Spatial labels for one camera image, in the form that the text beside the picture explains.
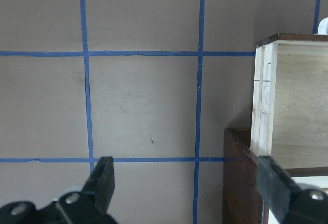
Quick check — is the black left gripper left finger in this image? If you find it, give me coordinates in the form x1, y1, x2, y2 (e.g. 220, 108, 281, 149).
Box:
1, 157, 116, 223

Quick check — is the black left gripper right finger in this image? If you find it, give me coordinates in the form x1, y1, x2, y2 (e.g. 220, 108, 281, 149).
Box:
256, 156, 327, 223

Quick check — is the light wooden drawer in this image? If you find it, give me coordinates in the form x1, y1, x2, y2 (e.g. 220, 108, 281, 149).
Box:
250, 33, 327, 169

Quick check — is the dark brown wooden cabinet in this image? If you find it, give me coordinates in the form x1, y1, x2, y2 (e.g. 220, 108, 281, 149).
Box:
223, 128, 327, 223

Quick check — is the white drawer handle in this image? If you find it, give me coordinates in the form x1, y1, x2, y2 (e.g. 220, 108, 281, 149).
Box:
317, 17, 328, 35

